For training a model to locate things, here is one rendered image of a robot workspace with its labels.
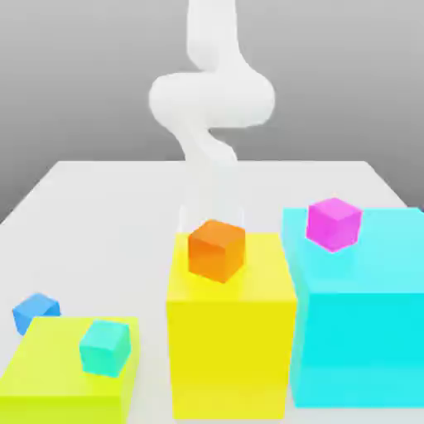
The small orange cube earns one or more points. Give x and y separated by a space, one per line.
215 253

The small blue cube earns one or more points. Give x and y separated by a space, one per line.
31 308

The large lime box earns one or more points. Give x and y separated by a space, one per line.
49 381

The small magenta cube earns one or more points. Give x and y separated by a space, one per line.
333 225

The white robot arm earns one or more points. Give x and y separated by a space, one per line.
212 99

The large cyan box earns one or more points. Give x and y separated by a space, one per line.
361 331

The small turquoise cube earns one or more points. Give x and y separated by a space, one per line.
104 347

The large yellow box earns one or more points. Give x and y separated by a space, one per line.
232 347

